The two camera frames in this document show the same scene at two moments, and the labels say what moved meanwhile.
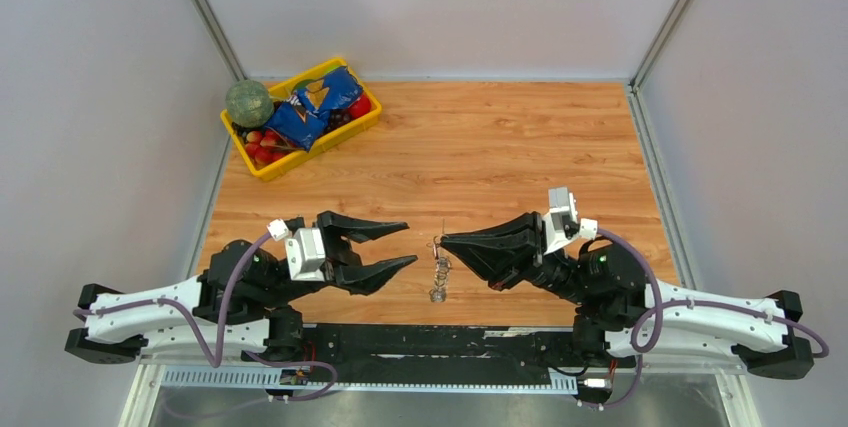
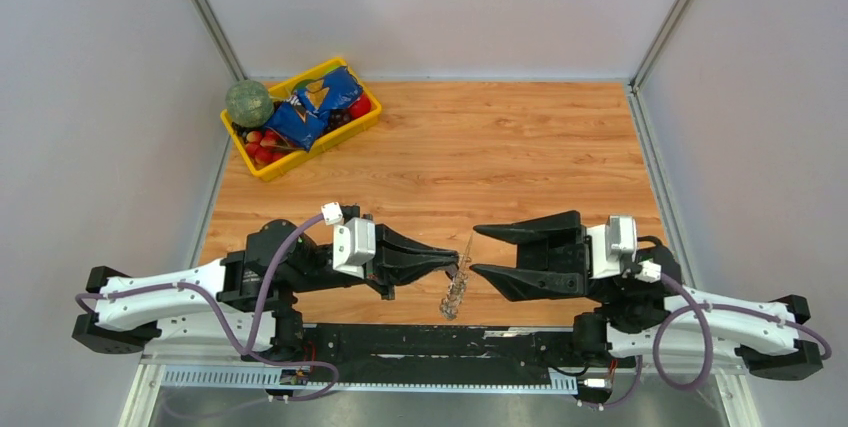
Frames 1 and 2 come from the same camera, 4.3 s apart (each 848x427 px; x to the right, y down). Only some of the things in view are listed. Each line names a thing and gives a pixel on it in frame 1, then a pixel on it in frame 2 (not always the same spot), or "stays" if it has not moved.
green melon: x=249 y=103 stays
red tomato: x=360 y=107 stays
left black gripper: x=360 y=279 to x=400 y=260
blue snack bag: x=301 y=121 stays
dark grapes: x=337 y=118 stays
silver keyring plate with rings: x=442 y=269 to x=452 y=300
